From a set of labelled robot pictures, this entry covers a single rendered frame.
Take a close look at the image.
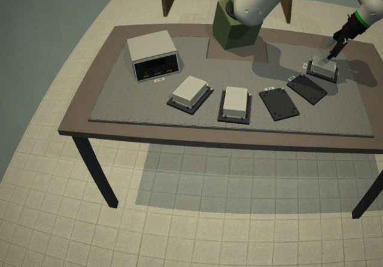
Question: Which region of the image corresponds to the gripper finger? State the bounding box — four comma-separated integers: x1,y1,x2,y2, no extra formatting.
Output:
322,34,348,64
325,29,343,48

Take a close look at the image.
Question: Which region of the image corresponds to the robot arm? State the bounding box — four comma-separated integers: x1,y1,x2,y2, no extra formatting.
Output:
226,0,383,35

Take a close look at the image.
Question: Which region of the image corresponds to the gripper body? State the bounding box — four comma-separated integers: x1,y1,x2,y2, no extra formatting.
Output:
340,21,358,41

